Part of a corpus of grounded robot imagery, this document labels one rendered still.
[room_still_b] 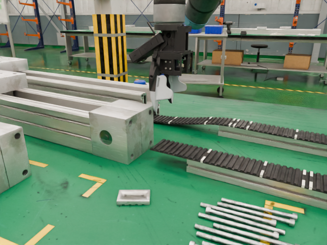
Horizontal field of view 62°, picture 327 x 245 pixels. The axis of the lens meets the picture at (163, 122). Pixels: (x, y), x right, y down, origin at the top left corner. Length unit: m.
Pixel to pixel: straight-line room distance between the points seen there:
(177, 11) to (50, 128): 0.39
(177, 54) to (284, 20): 7.53
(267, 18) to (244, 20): 0.58
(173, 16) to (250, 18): 7.55
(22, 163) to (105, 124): 0.16
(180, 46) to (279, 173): 0.36
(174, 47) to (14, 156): 0.41
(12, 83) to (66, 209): 0.47
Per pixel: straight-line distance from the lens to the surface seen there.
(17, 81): 0.84
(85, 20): 10.35
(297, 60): 5.42
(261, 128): 0.65
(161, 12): 0.66
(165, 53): 0.66
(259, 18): 8.16
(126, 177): 0.50
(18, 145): 0.52
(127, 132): 0.51
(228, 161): 0.49
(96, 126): 0.55
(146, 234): 0.39
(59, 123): 0.63
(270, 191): 0.48
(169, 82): 0.74
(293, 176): 0.49
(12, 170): 0.53
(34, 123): 0.72
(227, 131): 0.67
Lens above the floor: 1.05
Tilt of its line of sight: 21 degrees down
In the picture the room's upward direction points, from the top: straight up
